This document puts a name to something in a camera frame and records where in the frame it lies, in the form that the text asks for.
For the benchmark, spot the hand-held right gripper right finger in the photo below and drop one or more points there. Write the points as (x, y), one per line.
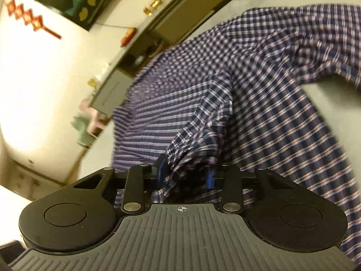
(209, 179)

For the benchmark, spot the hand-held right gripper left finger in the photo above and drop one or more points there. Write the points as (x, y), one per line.
(161, 172)

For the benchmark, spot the navy plaid shirt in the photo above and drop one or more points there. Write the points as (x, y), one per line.
(253, 90)

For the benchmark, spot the pink plastic chair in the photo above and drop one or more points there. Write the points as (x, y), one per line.
(93, 121)

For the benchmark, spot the green plastic chair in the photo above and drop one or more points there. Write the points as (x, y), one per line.
(81, 135)

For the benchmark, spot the grey sideboard cabinet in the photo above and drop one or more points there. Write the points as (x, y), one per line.
(110, 93)

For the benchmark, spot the yellow glass cup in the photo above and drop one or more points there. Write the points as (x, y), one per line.
(92, 82)

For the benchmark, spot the white bowl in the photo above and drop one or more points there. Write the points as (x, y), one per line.
(140, 59)

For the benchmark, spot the white tissue pack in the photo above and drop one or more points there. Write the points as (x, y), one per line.
(103, 70)

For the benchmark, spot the light wooden cupboard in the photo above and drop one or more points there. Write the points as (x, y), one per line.
(31, 175)

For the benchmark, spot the plate of oranges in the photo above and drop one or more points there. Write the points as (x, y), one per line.
(128, 36)

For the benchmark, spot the small gold cup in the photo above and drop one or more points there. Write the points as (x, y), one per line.
(148, 11)

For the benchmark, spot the gold bowl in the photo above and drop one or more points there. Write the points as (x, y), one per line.
(156, 3)

